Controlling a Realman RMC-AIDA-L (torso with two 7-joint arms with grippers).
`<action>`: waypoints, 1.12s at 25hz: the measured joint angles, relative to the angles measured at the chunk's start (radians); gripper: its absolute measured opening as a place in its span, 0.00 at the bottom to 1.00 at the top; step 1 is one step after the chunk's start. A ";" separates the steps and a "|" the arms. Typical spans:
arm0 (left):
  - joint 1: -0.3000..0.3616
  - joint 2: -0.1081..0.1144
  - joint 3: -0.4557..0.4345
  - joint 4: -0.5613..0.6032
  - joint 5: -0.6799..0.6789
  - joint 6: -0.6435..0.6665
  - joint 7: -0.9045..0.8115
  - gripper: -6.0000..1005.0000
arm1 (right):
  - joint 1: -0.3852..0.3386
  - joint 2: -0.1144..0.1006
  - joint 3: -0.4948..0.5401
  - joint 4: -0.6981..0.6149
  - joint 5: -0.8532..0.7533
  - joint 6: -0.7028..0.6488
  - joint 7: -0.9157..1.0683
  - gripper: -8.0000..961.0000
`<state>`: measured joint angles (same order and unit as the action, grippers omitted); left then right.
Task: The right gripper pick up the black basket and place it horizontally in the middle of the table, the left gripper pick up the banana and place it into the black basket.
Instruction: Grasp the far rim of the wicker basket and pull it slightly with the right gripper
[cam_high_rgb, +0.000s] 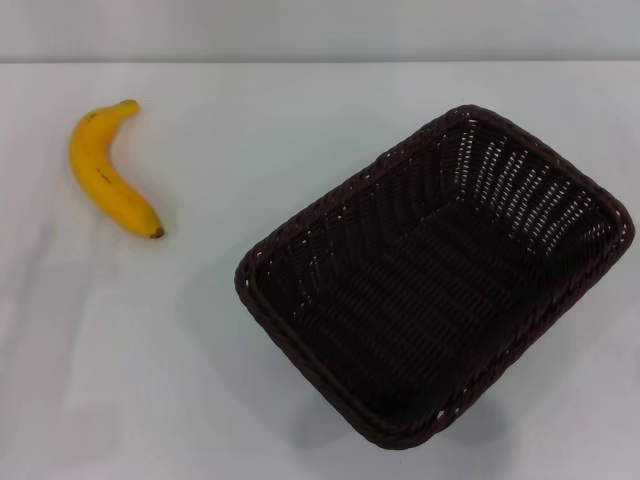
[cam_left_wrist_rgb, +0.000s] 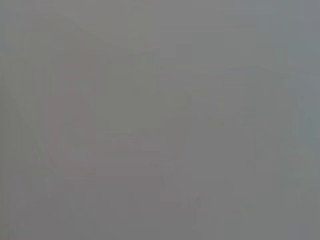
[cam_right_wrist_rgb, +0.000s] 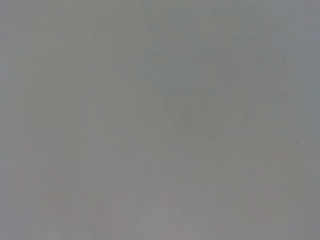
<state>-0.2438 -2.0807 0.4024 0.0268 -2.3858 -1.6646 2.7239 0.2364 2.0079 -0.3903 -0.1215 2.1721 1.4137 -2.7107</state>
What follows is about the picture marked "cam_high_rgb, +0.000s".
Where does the dark brown woven basket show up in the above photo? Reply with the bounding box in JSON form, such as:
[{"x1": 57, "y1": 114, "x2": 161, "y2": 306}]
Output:
[{"x1": 233, "y1": 103, "x2": 635, "y2": 449}]

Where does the yellow banana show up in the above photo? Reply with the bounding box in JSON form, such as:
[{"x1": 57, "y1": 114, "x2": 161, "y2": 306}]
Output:
[{"x1": 68, "y1": 98, "x2": 166, "y2": 240}]

